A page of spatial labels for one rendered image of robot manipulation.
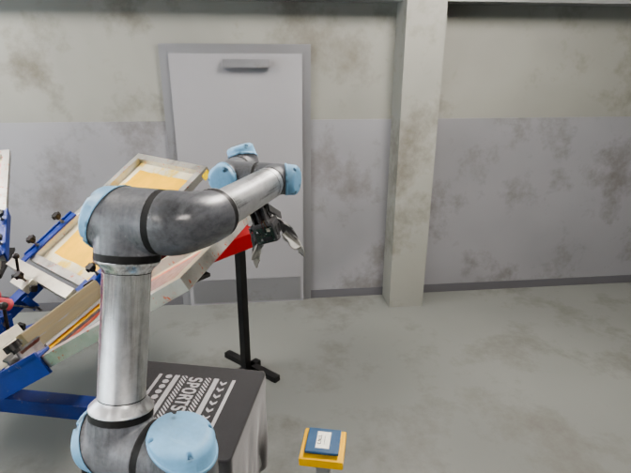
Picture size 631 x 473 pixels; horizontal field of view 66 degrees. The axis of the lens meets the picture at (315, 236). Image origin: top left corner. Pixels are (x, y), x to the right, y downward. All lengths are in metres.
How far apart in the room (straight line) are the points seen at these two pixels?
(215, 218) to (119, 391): 0.35
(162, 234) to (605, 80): 4.48
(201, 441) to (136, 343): 0.21
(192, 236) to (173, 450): 0.36
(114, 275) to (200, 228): 0.18
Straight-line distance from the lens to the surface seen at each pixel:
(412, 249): 4.23
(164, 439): 0.94
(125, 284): 0.91
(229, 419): 1.71
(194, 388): 1.86
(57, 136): 4.34
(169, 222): 0.83
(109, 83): 4.18
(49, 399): 2.04
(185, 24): 4.07
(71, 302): 1.82
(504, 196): 4.70
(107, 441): 1.00
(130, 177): 2.83
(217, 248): 1.40
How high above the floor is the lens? 2.04
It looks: 20 degrees down
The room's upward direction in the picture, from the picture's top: straight up
